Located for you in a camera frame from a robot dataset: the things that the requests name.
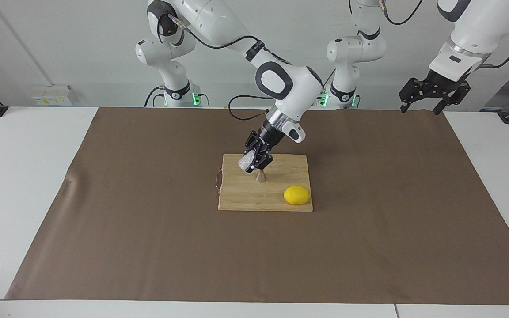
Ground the wooden cutting board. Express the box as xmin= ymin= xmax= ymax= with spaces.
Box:
xmin=215 ymin=153 xmax=314 ymax=212

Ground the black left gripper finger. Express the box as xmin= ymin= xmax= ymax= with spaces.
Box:
xmin=433 ymin=82 xmax=471 ymax=116
xmin=398 ymin=77 xmax=427 ymax=113

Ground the yellow lemon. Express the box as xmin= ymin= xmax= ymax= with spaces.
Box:
xmin=283 ymin=185 xmax=312 ymax=205

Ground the small clear glass cup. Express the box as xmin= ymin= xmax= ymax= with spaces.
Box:
xmin=237 ymin=151 xmax=257 ymax=174

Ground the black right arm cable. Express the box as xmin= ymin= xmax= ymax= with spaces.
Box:
xmin=162 ymin=11 xmax=281 ymax=122

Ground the brown paper table mat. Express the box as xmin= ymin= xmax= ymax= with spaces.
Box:
xmin=5 ymin=107 xmax=509 ymax=305

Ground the white wall socket box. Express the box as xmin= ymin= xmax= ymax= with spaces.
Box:
xmin=30 ymin=85 xmax=74 ymax=106

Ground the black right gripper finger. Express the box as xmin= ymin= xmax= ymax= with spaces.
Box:
xmin=255 ymin=148 xmax=275 ymax=171
xmin=243 ymin=129 xmax=264 ymax=174

